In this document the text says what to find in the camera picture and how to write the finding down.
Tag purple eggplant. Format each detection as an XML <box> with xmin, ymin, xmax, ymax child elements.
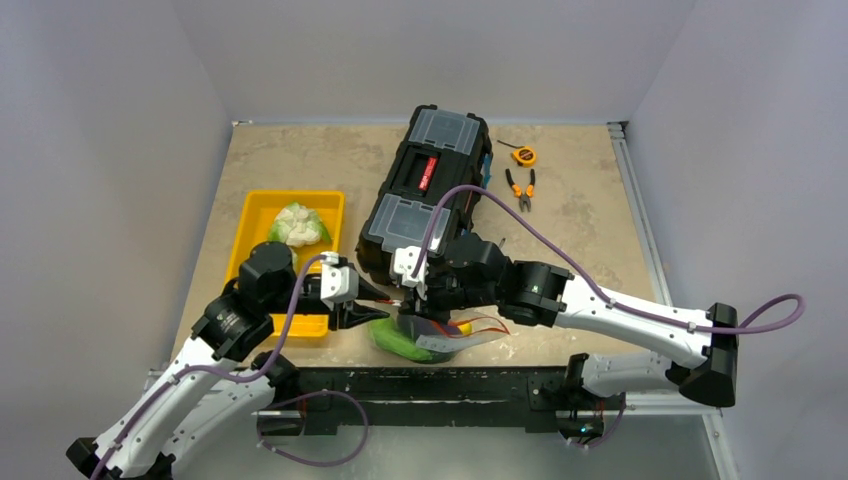
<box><xmin>395</xmin><ymin>314</ymin><xmax>464</xmax><ymax>340</ymax></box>

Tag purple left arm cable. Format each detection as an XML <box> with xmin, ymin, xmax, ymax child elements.
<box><xmin>89</xmin><ymin>252</ymin><xmax>370</xmax><ymax>480</ymax></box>

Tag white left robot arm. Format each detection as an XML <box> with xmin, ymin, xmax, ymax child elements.
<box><xmin>66</xmin><ymin>242</ymin><xmax>390</xmax><ymax>479</ymax></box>

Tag orange handled pliers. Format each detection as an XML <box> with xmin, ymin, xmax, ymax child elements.
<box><xmin>505</xmin><ymin>168</ymin><xmax>536</xmax><ymax>212</ymax></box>

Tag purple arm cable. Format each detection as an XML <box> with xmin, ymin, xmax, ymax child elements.
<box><xmin>89</xmin><ymin>252</ymin><xmax>370</xmax><ymax>480</ymax></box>
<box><xmin>410</xmin><ymin>185</ymin><xmax>807</xmax><ymax>336</ymax></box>

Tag yellow plastic tray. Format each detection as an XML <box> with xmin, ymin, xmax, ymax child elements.
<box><xmin>225</xmin><ymin>190</ymin><xmax>345</xmax><ymax>342</ymax></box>

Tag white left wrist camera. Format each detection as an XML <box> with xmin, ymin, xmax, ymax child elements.
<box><xmin>320</xmin><ymin>251</ymin><xmax>360</xmax><ymax>311</ymax></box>

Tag white cauliflower with leaves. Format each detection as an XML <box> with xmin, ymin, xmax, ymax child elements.
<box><xmin>267</xmin><ymin>202</ymin><xmax>332</xmax><ymax>248</ymax></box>

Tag clear zip top bag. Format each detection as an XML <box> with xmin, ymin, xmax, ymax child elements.
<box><xmin>367</xmin><ymin>310</ymin><xmax>512</xmax><ymax>365</ymax></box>

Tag black plastic toolbox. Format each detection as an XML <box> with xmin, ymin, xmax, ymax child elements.
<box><xmin>355</xmin><ymin>104</ymin><xmax>492</xmax><ymax>286</ymax></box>

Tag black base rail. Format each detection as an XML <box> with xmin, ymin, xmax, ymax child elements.
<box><xmin>255</xmin><ymin>366</ymin><xmax>625</xmax><ymax>439</ymax></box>

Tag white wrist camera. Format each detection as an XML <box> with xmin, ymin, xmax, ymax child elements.
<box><xmin>320</xmin><ymin>251</ymin><xmax>360</xmax><ymax>311</ymax></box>
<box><xmin>389</xmin><ymin>246</ymin><xmax>428</xmax><ymax>295</ymax></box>

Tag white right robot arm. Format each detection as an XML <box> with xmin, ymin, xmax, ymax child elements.
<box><xmin>391</xmin><ymin>234</ymin><xmax>738</xmax><ymax>408</ymax></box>

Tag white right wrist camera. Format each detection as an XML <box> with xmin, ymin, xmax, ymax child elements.
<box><xmin>389</xmin><ymin>246</ymin><xmax>428</xmax><ymax>295</ymax></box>

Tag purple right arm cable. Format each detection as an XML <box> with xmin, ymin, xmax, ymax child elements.
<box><xmin>410</xmin><ymin>185</ymin><xmax>807</xmax><ymax>336</ymax></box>

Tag yellow tape measure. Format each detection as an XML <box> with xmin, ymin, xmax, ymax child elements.
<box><xmin>497</xmin><ymin>140</ymin><xmax>538</xmax><ymax>168</ymax></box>

